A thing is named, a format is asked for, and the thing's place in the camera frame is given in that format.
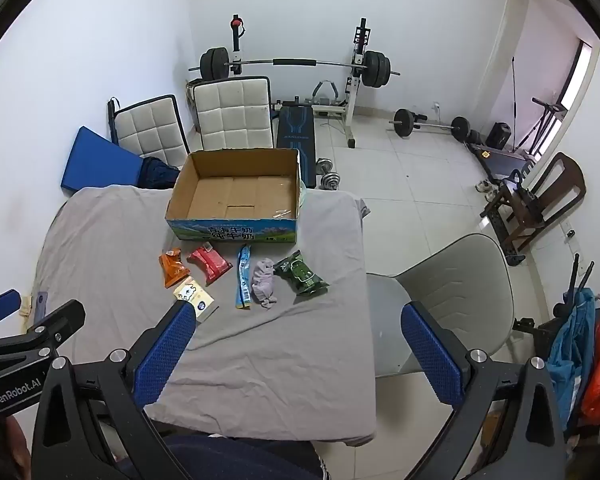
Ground dark blue garment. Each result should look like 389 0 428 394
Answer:
139 156 182 191

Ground person's left forearm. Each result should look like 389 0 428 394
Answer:
0 414 33 480

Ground grey table cloth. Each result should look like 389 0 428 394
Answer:
32 185 379 447

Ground black weight bench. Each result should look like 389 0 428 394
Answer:
272 100 319 189

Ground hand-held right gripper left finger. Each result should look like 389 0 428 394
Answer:
30 301 198 480

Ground orange snack packet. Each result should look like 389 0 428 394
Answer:
159 248 191 290

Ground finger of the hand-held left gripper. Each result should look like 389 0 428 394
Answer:
0 288 23 330
0 299 87 361

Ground grey office chair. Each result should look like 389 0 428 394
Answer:
367 233 516 379

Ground barbell with black plates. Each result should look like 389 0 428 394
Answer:
189 47 401 90

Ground red snack packet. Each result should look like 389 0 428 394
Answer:
187 243 234 280

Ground white bench press rack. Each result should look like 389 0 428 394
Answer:
227 12 377 149

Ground yellow white snack packet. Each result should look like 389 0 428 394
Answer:
172 276 219 324

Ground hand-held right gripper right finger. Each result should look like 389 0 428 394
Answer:
401 301 567 480

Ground short barbell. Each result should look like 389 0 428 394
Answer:
389 108 474 142

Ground green snack packet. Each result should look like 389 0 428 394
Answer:
273 250 331 296

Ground black treadmill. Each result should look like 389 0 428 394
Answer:
467 141 537 182

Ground brown wooden chair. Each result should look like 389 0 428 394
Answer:
480 152 587 257

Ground white padded chair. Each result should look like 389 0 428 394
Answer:
107 94 191 169
190 76 276 154

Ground open cardboard box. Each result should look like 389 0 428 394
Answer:
166 148 302 245

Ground black speaker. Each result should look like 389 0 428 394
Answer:
487 122 514 151

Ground long blue packet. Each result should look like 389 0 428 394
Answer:
234 243 254 310

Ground blue bag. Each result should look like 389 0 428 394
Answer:
546 287 599 432

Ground person's dark pants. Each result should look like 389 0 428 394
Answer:
114 434 332 480

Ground purple crumpled sock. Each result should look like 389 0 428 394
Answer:
250 257 280 311

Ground blue foam mat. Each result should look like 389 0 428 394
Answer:
60 125 146 196

